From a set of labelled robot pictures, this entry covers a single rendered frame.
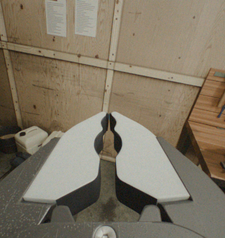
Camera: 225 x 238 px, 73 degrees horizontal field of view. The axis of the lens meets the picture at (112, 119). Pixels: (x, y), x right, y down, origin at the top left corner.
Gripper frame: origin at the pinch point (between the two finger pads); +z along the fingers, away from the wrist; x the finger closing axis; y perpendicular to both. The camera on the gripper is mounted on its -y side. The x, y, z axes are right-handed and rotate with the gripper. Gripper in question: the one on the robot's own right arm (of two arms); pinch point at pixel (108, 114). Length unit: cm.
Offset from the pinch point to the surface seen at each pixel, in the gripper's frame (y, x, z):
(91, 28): -11, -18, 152
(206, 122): 68, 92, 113
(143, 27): -12, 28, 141
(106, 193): 146, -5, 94
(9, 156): 129, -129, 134
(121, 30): -9, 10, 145
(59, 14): -23, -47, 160
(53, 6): -29, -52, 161
